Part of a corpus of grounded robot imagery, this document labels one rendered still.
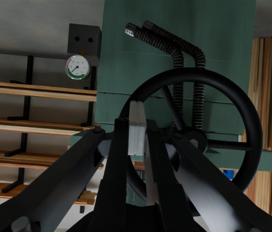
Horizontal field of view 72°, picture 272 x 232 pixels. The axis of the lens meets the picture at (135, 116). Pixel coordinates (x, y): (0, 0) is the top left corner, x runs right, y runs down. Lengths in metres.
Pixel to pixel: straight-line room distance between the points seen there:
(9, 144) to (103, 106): 3.13
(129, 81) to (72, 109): 2.63
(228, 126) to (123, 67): 0.35
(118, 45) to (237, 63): 0.35
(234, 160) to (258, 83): 1.43
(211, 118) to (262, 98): 1.44
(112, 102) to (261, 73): 1.66
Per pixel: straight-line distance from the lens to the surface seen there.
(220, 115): 0.59
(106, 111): 0.54
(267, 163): 0.68
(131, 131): 0.15
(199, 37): 0.61
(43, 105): 3.31
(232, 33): 0.65
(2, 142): 3.66
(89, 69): 0.49
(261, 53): 2.06
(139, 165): 0.66
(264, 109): 1.97
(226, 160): 0.62
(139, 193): 0.38
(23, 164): 2.95
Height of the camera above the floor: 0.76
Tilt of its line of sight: 1 degrees up
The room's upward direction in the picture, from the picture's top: 175 degrees counter-clockwise
